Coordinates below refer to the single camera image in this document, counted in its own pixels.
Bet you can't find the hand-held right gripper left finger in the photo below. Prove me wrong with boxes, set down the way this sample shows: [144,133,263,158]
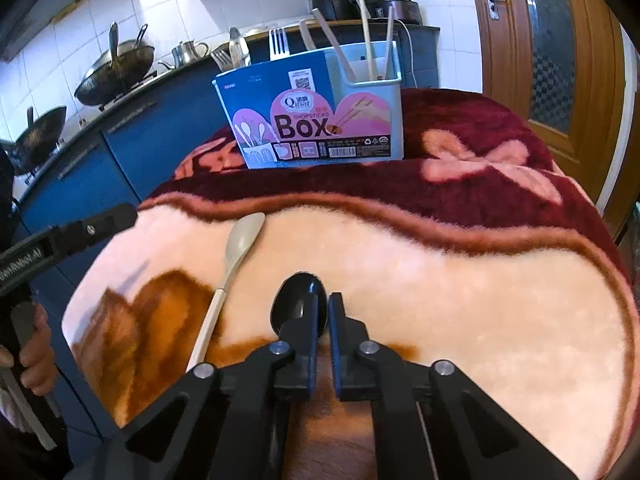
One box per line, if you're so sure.
[100,292,321,480]

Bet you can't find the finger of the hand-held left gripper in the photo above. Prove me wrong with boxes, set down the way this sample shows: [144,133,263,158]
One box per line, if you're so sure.
[47,205,138,263]

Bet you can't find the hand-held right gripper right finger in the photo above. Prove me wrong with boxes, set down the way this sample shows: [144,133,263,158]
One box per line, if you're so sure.
[327,291,583,480]

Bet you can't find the black spoon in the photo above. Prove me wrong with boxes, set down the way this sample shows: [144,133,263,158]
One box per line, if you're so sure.
[270,272,328,338]

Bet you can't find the beige spoon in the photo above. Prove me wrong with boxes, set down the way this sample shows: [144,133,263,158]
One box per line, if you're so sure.
[186,211,266,373]

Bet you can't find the white and blue utensil holder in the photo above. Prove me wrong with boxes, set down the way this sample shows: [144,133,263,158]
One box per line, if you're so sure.
[212,40,403,170]

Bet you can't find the beige chopstick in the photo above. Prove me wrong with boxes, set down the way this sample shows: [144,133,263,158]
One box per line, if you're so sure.
[298,19,318,52]

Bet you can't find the white chopstick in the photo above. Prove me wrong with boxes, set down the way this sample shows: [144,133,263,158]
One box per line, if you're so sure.
[312,8,358,82]
[382,5,396,81]
[356,0,374,81]

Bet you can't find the person's left hand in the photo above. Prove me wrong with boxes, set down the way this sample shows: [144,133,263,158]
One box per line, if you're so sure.
[0,305,57,413]

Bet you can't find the blue lower kitchen cabinets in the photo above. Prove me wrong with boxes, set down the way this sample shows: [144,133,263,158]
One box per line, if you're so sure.
[10,25,441,461]

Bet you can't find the small black wok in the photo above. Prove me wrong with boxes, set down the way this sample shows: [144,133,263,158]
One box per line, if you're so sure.
[0,105,68,176]

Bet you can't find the dark red floral blanket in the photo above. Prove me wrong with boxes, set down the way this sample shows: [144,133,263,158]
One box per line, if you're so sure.
[60,87,640,480]

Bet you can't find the gas stove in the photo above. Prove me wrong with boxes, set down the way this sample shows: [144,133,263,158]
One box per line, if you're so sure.
[22,62,173,183]

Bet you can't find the large black wok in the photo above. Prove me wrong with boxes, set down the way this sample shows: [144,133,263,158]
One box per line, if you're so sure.
[74,42,157,107]

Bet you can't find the silver metal teapot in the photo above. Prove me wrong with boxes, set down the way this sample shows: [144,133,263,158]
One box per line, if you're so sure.
[159,40,210,68]

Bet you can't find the silver spoon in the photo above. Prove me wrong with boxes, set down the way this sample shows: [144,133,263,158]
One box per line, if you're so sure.
[229,27,251,68]

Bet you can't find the wooden cutting board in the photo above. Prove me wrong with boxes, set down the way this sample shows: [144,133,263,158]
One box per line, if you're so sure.
[245,20,321,43]

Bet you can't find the brown wooden door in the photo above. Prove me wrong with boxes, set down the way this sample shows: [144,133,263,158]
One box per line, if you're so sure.
[465,0,631,231]

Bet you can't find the black air fryer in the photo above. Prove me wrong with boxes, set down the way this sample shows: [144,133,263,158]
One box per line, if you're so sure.
[311,0,358,22]

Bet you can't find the white power cable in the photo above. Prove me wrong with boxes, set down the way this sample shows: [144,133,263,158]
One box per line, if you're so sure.
[395,19,417,88]

